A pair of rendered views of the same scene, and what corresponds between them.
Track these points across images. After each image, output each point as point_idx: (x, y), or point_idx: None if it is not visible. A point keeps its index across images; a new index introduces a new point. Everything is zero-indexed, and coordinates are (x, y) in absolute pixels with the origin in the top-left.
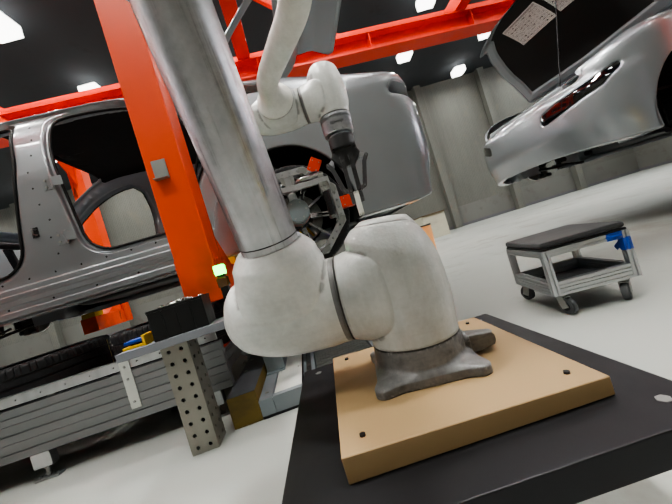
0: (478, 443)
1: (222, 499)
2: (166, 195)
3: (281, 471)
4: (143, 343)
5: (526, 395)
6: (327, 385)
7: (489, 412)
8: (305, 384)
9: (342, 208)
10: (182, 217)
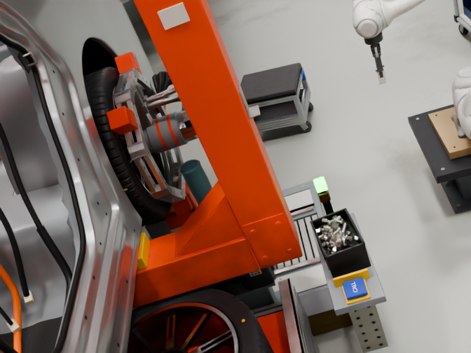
0: None
1: (448, 287)
2: (256, 134)
3: (427, 260)
4: (369, 275)
5: None
6: (462, 160)
7: None
8: (455, 170)
9: (166, 112)
10: (265, 155)
